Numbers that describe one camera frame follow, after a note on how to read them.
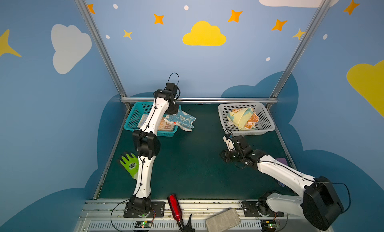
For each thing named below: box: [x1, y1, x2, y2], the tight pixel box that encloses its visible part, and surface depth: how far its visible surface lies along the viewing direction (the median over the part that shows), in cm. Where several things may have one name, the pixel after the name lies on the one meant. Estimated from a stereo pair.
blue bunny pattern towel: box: [164, 109, 196, 132], surface depth 102 cm
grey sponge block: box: [205, 208, 241, 232], surface depth 70 cm
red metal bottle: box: [167, 194, 183, 222], surface depth 74 cm
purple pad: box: [276, 158, 289, 166], surface depth 93 cm
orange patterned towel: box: [244, 112, 260, 130], surface depth 107 cm
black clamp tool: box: [177, 213, 195, 232], surface depth 70 cm
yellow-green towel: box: [226, 107, 254, 130], surface depth 107 cm
